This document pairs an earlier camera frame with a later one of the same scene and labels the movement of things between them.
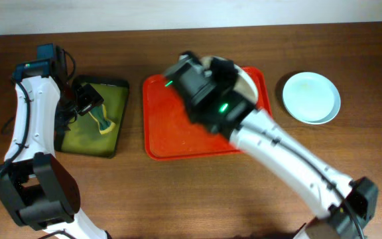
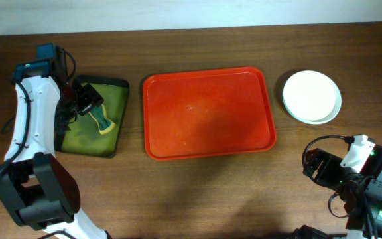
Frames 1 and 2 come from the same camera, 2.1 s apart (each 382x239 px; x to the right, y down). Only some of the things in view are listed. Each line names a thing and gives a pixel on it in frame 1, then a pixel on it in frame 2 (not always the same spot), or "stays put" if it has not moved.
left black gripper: [87, 98] stays put
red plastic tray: [170, 133] stays put
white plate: [245, 86] -> [309, 95]
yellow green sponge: [99, 113] stays put
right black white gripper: [217, 68] -> [324, 160]
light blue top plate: [311, 98] stays put
